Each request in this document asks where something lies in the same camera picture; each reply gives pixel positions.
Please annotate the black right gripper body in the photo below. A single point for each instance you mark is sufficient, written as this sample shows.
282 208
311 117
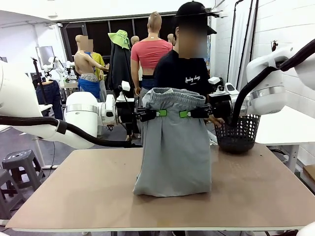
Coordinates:
220 107

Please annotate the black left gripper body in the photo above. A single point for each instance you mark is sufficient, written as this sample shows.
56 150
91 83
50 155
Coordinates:
125 111

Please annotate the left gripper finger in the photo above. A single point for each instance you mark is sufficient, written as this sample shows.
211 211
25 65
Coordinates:
150 115
142 108

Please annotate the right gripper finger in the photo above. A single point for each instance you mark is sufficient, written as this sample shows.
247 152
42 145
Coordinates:
207 107
197 114

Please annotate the black perforated plastic basket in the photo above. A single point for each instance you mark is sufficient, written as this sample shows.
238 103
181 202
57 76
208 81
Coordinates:
236 137

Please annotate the grey training pants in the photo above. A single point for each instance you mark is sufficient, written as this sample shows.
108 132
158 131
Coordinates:
172 157

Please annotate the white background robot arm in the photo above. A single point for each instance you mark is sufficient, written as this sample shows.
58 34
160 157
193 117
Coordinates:
57 66

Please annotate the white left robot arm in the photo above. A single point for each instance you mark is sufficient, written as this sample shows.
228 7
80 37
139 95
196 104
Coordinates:
81 110

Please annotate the person's left hand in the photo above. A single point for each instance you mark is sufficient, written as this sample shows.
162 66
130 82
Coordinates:
216 121

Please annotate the person in black t-shirt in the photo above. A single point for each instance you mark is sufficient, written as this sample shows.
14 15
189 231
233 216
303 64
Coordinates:
179 71

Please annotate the mannequin in black coat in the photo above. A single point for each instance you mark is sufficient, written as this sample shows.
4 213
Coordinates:
118 66

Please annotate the mannequin in pink top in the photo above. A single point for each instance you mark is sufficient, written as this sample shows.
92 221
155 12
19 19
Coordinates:
150 51

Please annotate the background person in yellow shirt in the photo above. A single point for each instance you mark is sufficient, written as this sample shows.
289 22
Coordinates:
97 60

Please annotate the bare mannequin with blue cloth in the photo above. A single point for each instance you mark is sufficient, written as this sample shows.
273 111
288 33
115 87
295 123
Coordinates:
82 61

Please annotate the bald mannequin head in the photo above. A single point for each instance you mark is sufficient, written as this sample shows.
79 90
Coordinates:
170 38
135 39

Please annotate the black light stand pole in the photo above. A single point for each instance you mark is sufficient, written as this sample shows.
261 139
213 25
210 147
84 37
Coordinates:
247 37
232 37
253 32

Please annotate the green sun hat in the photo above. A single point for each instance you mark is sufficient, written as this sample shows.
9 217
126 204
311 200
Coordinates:
120 38

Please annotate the mannequin in blue jeans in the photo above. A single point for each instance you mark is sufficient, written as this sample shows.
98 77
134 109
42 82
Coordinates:
49 96

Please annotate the small black tripod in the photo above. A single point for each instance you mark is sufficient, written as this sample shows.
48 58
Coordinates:
274 44

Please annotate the tall black tripod stand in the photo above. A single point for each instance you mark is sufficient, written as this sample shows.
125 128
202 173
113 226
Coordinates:
39 73

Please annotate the black baseball cap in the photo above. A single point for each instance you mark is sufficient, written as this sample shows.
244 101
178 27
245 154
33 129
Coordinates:
192 8

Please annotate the grey plastic stool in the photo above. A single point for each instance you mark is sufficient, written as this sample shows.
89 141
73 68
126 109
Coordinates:
7 186
19 159

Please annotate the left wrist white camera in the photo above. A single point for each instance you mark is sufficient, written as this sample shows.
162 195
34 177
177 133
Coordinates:
125 86

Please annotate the wrist white camera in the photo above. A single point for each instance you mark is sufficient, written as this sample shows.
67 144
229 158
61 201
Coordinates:
214 80
125 86

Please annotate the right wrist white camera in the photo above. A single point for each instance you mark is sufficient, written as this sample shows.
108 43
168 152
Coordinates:
214 80

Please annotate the grey wall screen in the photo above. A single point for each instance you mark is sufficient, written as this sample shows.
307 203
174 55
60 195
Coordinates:
45 52

